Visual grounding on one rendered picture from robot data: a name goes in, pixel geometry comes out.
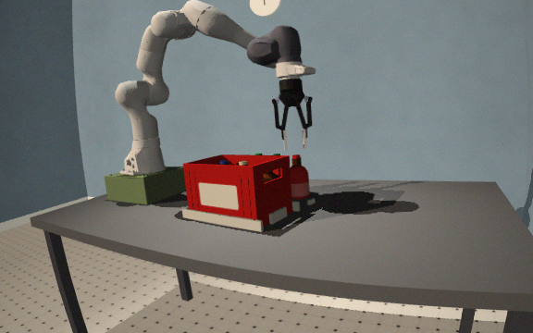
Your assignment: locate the red bottle with pink label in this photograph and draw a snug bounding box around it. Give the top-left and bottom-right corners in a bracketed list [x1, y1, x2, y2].
[290, 154, 309, 200]

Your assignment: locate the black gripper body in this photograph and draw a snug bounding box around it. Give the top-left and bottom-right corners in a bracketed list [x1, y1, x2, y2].
[279, 79, 304, 107]

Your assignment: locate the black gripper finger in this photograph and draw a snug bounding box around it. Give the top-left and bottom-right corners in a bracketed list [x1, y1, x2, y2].
[294, 96, 312, 149]
[272, 97, 291, 151]

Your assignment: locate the red crate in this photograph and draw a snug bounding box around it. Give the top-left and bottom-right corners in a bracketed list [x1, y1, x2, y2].
[186, 154, 292, 227]

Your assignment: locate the brown bottle with red cap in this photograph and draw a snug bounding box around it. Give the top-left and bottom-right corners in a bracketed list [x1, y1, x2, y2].
[263, 170, 278, 183]

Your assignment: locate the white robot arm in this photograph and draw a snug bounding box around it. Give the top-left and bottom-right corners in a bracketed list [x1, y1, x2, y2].
[115, 0, 316, 175]

